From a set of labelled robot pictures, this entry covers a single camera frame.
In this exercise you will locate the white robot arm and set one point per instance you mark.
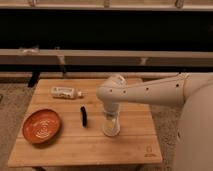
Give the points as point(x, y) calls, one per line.
point(193, 92)

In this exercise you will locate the orange ceramic plate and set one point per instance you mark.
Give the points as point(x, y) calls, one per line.
point(41, 126)

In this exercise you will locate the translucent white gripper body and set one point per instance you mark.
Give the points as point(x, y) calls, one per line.
point(111, 122)

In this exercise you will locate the clear plastic bottle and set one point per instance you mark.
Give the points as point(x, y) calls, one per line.
point(66, 92)

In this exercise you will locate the black eraser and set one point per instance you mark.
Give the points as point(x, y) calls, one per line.
point(83, 116)

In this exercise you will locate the wooden table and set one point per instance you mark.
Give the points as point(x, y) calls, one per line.
point(136, 143)

